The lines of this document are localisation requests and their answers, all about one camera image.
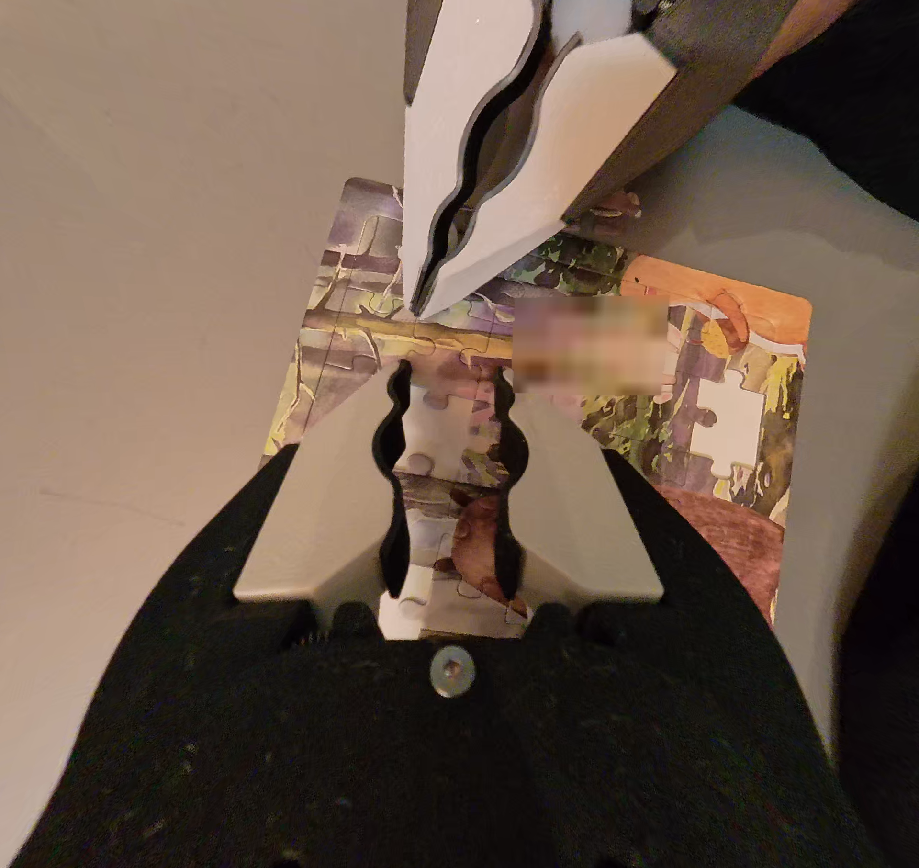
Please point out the forest animal jigsaw puzzle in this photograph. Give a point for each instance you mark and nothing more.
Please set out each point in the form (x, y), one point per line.
(359, 329)

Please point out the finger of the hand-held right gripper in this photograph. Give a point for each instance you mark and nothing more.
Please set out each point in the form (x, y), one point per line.
(467, 35)
(574, 135)

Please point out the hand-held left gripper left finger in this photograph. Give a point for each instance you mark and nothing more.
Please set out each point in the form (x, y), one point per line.
(323, 523)

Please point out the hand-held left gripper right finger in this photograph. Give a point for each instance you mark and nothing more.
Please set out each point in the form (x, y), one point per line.
(574, 523)

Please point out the person in black jacket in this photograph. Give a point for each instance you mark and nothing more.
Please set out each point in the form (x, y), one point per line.
(861, 128)

